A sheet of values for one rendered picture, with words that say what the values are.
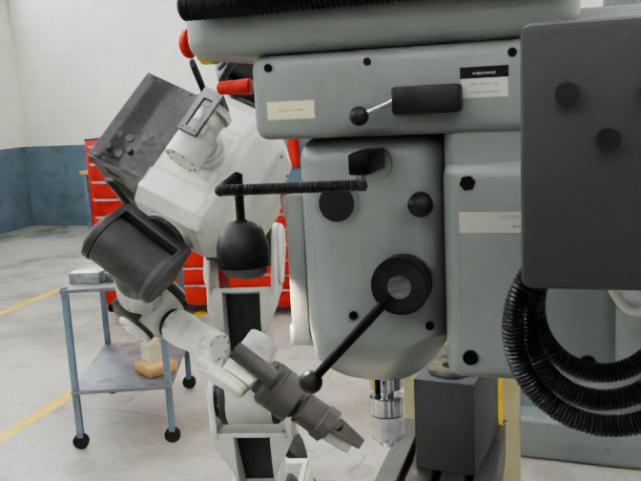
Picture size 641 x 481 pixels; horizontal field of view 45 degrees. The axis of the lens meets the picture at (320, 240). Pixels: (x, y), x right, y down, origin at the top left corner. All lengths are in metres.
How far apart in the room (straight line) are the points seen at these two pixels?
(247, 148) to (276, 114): 0.46
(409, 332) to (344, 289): 0.10
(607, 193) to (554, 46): 0.12
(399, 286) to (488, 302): 0.10
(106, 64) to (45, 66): 1.02
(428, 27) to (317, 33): 0.13
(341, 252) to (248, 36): 0.28
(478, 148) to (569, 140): 0.28
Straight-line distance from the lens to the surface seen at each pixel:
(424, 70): 0.90
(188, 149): 1.29
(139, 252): 1.36
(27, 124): 12.59
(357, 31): 0.91
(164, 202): 1.39
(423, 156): 0.93
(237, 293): 1.76
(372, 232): 0.95
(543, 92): 0.64
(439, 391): 1.55
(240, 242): 1.04
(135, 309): 1.56
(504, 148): 0.90
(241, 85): 1.18
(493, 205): 0.90
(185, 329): 1.59
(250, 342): 1.50
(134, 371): 4.30
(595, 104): 0.64
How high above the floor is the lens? 1.68
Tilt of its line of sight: 10 degrees down
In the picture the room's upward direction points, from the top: 3 degrees counter-clockwise
